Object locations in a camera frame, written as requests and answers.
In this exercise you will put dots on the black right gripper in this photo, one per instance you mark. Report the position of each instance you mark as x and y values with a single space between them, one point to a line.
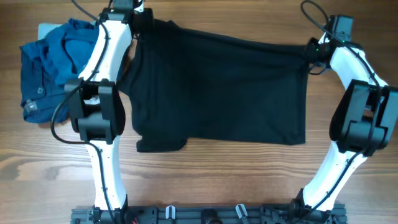
311 50

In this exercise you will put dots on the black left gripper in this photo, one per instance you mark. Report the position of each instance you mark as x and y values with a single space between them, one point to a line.
146 23

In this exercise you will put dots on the black t-shirt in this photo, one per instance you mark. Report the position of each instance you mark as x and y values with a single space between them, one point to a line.
185 83

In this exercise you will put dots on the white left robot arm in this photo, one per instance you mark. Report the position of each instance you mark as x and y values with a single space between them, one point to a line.
96 110

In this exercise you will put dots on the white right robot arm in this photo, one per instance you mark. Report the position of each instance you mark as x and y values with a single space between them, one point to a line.
361 125

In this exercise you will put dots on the blue clothes pile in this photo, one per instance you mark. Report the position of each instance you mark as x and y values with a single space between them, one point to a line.
60 54

